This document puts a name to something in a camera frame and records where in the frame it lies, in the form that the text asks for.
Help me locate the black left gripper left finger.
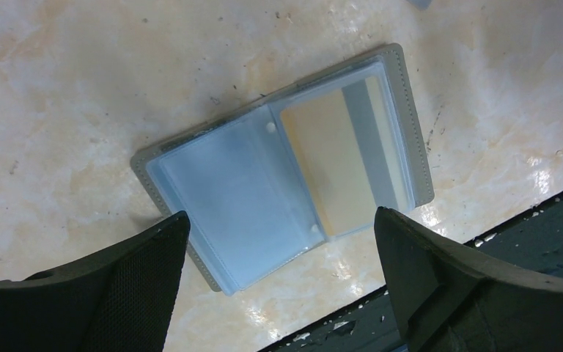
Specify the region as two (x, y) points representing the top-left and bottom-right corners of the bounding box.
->
(0, 211), (190, 351)

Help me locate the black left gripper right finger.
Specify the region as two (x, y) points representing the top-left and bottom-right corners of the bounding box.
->
(374, 207), (563, 351)

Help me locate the orange card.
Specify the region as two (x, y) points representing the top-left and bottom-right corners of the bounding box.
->
(279, 76), (416, 238)

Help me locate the grey leather card holder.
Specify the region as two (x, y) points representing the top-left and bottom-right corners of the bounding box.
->
(130, 43), (435, 296)

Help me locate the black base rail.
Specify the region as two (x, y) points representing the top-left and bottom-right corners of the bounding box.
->
(269, 192), (563, 351)

